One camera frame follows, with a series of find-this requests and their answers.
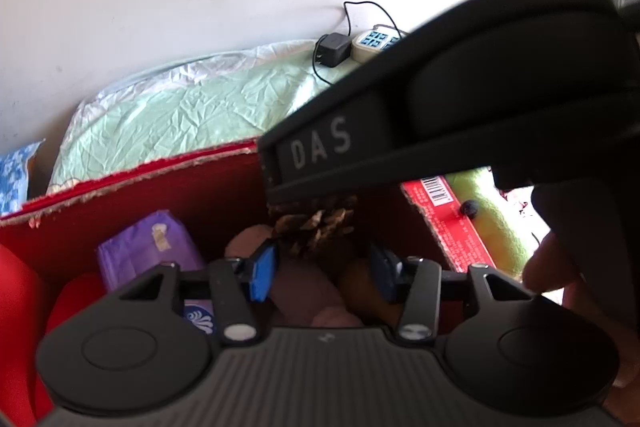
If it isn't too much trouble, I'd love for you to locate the blue white checkered cloth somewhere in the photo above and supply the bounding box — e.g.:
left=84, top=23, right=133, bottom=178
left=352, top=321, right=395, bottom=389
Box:
left=0, top=140, right=43, bottom=217

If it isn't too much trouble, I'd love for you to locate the green plush toy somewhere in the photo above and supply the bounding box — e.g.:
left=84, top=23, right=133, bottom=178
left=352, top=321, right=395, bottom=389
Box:
left=446, top=168, right=537, bottom=280

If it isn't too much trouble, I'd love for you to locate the black adapter cable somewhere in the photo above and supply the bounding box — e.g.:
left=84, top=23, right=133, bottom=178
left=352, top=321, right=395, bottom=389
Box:
left=311, top=0, right=407, bottom=87

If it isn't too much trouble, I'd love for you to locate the person right hand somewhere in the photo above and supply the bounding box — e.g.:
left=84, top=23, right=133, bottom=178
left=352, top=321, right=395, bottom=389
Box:
left=524, top=185, right=639, bottom=389

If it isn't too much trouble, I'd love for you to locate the brown pine cone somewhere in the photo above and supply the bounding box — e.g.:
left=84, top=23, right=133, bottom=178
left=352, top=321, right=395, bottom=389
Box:
left=267, top=195, right=359, bottom=261

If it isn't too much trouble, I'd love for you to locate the white blue power strip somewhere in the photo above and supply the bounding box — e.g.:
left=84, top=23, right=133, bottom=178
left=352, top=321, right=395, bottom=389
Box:
left=350, top=24, right=405, bottom=64

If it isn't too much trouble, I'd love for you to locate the brown plush toy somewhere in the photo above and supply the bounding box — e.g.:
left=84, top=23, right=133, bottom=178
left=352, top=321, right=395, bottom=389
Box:
left=224, top=225, right=362, bottom=329

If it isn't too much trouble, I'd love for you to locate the purple tissue pack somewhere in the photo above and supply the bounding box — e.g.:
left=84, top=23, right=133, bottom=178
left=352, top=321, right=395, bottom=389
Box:
left=98, top=210, right=205, bottom=293

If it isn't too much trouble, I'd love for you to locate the small red carton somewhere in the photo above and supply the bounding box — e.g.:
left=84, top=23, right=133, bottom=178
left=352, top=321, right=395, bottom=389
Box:
left=400, top=176, right=496, bottom=272

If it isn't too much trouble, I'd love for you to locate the red storage box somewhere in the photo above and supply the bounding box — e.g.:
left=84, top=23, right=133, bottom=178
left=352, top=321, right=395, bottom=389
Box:
left=0, top=138, right=452, bottom=425

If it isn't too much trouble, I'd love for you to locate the black power adapter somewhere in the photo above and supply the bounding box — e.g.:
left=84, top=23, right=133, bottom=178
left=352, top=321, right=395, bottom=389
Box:
left=314, top=32, right=352, bottom=68

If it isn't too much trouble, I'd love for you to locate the green cartoon table cloth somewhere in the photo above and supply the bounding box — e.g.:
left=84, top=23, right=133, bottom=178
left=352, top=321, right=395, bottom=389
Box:
left=48, top=39, right=358, bottom=193

